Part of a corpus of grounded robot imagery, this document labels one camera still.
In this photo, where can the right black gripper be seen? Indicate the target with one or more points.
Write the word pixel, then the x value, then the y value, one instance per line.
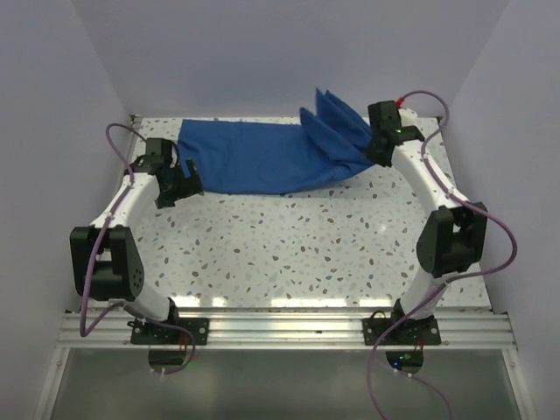
pixel 377 159

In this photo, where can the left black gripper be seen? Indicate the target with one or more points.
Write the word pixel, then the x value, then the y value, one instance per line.
pixel 189 185

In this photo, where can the blue surgical cloth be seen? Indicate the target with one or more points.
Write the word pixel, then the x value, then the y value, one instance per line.
pixel 325 147

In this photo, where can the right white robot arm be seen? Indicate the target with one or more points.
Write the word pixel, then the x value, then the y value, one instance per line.
pixel 453 235

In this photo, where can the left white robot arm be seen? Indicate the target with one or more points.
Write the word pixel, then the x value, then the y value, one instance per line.
pixel 107 266

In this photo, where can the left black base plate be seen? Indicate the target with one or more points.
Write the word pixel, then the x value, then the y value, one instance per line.
pixel 195 330

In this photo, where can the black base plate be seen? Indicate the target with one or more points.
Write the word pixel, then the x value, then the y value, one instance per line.
pixel 195 330
pixel 412 332

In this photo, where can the aluminium mounting rail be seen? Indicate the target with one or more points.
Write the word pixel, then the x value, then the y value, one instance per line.
pixel 297 329

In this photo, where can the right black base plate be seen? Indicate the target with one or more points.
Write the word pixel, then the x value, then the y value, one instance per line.
pixel 412 332

